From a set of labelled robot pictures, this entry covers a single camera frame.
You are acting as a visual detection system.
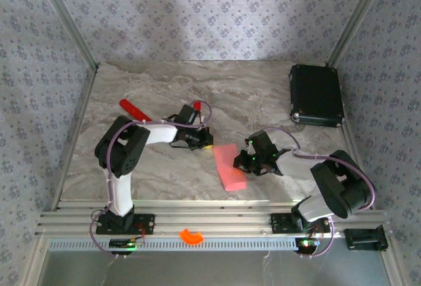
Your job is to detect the pink paper sheet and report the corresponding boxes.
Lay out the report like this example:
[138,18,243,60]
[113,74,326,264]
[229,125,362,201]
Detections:
[212,143,247,191]

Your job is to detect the red marker pen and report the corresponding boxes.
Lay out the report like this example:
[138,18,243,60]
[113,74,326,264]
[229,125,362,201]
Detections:
[119,99,153,123]

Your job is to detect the orange curved plastic piece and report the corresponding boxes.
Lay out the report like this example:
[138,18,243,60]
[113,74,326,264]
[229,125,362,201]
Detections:
[179,228,205,245]

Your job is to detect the black hard case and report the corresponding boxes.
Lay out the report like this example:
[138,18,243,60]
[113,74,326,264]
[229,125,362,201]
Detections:
[288,64,345,128]

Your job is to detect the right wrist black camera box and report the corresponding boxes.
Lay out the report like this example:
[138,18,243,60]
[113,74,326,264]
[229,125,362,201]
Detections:
[249,130,278,160]

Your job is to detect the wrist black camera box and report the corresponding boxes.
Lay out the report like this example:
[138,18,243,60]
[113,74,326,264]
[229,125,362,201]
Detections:
[249,130,278,160]
[177,104,201,126]

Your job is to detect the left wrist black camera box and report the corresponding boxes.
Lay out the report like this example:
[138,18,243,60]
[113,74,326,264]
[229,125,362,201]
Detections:
[177,104,201,126]

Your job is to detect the aluminium mounting rail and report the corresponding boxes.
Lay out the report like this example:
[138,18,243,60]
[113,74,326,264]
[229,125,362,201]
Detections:
[35,200,389,237]

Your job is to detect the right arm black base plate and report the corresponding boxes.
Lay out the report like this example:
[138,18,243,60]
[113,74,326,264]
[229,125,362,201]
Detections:
[270,212,332,234]

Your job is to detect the grey slotted cable duct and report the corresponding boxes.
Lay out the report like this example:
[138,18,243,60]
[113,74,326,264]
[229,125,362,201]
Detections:
[48,237,299,251]

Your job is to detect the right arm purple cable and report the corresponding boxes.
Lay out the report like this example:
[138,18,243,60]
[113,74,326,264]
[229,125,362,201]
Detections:
[261,127,376,260]

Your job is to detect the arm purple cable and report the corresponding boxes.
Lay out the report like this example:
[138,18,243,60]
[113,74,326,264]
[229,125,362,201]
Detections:
[89,99,213,260]
[261,127,376,260]

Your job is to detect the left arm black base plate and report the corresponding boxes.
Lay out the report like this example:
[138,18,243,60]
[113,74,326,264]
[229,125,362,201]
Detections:
[95,212,155,235]

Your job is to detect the black clamp bracket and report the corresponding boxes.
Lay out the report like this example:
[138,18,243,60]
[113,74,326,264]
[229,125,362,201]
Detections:
[344,225,388,251]

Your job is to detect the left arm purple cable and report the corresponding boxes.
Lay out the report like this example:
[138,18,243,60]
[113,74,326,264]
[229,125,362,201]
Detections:
[89,99,213,260]

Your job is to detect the aluminium corner post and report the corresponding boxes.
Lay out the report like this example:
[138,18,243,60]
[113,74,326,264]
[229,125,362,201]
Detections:
[327,0,391,67]
[32,0,99,72]

